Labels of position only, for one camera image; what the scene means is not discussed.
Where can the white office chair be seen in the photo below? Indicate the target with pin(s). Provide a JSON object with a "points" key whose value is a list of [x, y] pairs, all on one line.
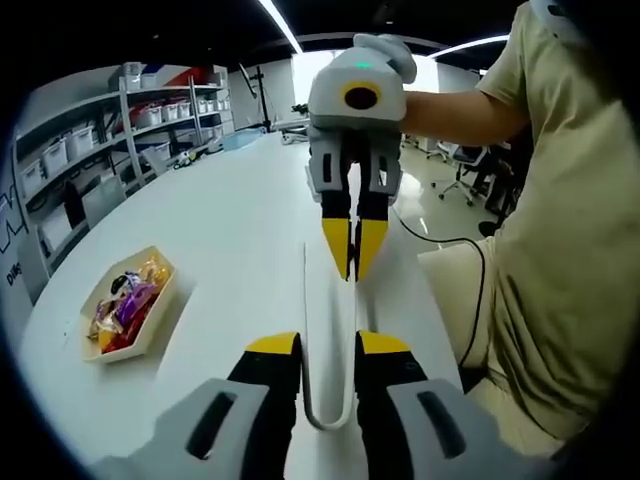
{"points": [[460, 165]]}

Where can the mesh office chair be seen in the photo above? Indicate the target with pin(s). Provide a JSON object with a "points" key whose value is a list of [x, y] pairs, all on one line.
{"points": [[157, 160]]}

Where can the black tripod stand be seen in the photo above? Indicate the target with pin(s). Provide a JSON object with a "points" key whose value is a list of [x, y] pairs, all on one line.
{"points": [[260, 95]]}

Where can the grey chair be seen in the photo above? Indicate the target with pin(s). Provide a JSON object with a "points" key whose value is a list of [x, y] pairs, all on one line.
{"points": [[35, 260], [102, 200]]}

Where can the cream hexagonal food container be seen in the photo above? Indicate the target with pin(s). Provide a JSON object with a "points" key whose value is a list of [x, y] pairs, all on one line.
{"points": [[150, 327]]}

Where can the yellow black small tool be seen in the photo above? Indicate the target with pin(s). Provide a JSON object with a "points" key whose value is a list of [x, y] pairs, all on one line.
{"points": [[185, 159]]}

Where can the black snack packet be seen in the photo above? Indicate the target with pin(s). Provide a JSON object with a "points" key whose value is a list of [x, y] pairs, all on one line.
{"points": [[121, 284]]}

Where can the person in beige shirt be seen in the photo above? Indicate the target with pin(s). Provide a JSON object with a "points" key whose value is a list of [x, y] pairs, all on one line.
{"points": [[560, 225]]}

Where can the long purple snack bar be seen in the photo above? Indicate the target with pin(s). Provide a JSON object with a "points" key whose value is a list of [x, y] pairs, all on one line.
{"points": [[134, 302]]}

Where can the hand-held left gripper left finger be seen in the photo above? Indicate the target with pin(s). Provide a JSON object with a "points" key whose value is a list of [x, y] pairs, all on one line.
{"points": [[200, 430]]}

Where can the black canister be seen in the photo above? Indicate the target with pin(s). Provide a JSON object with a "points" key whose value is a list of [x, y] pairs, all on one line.
{"points": [[73, 205]]}

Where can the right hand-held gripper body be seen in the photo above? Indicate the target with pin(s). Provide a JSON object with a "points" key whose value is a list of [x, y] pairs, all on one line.
{"points": [[350, 70]]}

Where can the ceiling light strip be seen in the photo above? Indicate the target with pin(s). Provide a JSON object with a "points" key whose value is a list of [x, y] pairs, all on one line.
{"points": [[282, 22], [470, 46]]}

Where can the red chocolate bar packet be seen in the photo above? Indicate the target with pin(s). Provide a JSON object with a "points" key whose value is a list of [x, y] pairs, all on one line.
{"points": [[122, 339]]}

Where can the white worn neck device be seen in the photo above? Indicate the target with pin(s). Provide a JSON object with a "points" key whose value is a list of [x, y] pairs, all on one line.
{"points": [[550, 12]]}

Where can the light blue box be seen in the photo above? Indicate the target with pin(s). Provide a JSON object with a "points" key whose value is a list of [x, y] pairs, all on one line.
{"points": [[240, 141]]}

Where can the potted plant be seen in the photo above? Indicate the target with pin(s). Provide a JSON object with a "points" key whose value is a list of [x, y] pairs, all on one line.
{"points": [[300, 107]]}

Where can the yellow cake packet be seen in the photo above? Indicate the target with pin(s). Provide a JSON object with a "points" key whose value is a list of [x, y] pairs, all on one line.
{"points": [[156, 267], [104, 336]]}

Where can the group of white storage bins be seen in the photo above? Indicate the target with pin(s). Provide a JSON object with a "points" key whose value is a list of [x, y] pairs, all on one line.
{"points": [[65, 150]]}

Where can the white curved device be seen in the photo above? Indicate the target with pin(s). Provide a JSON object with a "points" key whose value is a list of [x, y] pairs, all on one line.
{"points": [[294, 136]]}

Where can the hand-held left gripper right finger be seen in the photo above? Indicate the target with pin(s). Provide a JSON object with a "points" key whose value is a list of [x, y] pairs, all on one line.
{"points": [[440, 430]]}

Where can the grey metal shelf rack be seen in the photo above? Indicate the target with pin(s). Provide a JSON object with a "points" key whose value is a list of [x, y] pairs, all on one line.
{"points": [[125, 125]]}

